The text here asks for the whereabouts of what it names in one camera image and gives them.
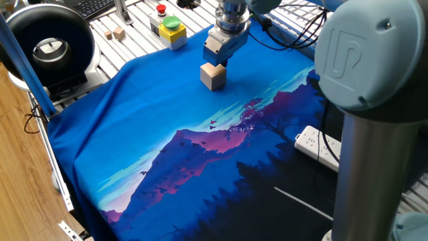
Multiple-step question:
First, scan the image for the aluminium upright post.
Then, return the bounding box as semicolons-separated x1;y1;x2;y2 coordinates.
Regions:
112;0;134;26

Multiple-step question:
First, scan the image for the blue slanted post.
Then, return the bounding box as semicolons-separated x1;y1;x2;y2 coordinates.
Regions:
0;12;58;118

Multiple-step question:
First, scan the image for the small wooden cube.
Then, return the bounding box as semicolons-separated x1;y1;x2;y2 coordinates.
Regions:
112;26;126;42

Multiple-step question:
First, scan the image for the black keyboard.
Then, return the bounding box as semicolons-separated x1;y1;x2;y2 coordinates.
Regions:
63;0;116;21

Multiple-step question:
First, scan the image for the yellow box green button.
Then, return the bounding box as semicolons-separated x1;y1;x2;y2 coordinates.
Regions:
157;15;188;52

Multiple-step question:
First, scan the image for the black gripper cable bundle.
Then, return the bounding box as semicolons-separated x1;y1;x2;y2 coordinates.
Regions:
247;5;341;188

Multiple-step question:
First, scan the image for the aluminium frame rail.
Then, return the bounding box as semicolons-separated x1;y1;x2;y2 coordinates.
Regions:
272;11;317;61

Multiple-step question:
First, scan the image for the black ring light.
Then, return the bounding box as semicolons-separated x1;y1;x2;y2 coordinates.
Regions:
0;3;104;96

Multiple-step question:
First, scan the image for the silver grey gripper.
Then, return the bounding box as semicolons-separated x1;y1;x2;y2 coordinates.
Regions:
203;20;252;68

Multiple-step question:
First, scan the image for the light wooden cube block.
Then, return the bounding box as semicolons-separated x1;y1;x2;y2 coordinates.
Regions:
199;62;227;92

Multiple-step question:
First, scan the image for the white power strip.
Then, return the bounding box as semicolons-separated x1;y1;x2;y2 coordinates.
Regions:
294;125;342;173

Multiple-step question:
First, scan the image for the black floor cable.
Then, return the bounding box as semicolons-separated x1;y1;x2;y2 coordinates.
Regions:
22;102;46;135

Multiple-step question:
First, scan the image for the white metal bracket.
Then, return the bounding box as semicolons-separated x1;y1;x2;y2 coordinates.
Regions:
58;219;84;241

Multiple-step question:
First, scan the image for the mountain landscape print cloth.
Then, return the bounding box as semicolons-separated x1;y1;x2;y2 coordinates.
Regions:
46;18;345;241

